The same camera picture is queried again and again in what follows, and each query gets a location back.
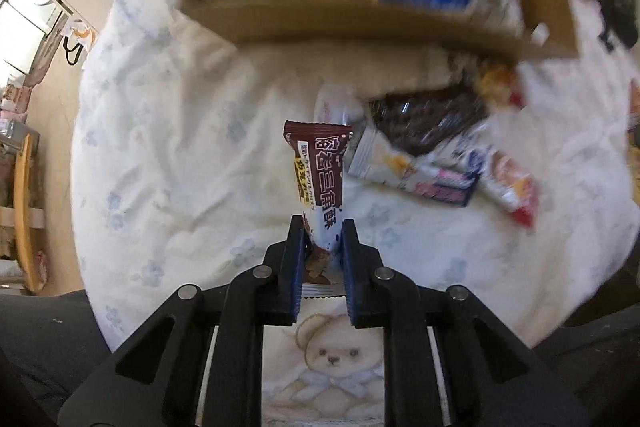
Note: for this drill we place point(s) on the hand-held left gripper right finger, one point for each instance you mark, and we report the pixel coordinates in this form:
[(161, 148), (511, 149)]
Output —
[(352, 277)]

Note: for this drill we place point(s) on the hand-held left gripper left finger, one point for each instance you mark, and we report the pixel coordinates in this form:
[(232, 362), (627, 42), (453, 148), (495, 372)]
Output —
[(292, 277)]

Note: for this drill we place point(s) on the brown chocolate wafer packet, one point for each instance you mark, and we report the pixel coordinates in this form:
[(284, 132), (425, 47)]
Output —
[(322, 167)]

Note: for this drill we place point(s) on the white purple label snack packet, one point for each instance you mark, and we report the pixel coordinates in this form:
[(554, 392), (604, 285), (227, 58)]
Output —
[(400, 169)]

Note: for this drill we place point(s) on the dark brown snack packet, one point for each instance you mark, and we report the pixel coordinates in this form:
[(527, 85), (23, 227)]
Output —
[(425, 122)]

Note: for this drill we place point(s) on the red white snack packet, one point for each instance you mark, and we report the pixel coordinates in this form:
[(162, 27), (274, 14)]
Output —
[(510, 187)]

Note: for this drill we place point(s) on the orange snack packet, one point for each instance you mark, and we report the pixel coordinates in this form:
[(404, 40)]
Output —
[(500, 84)]

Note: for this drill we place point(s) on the person's right leg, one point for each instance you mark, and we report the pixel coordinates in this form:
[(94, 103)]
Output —
[(600, 367)]

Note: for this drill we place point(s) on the person's leg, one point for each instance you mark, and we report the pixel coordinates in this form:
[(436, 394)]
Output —
[(600, 367), (40, 357)]

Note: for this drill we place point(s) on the person's left leg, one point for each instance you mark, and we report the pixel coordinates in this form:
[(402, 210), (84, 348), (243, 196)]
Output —
[(40, 357)]

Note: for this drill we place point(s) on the wooden railing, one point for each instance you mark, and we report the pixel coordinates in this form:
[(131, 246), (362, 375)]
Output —
[(25, 207)]

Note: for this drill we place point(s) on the white orange shopping bag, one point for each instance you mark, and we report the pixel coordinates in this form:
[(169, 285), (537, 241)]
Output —
[(82, 38)]

